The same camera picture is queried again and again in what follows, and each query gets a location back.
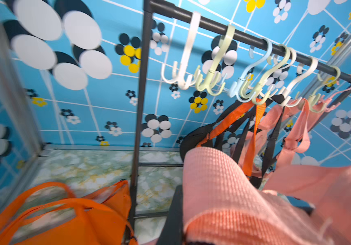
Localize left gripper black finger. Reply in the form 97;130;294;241
156;185;184;245

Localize pink bag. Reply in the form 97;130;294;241
307;98;341;131
183;147;351;245
230;97;312;172

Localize pale green hook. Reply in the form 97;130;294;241
195;25;235;96
232;40;291;105
297;65;342;113

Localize black metal clothes rack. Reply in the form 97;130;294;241
128;1;335;227

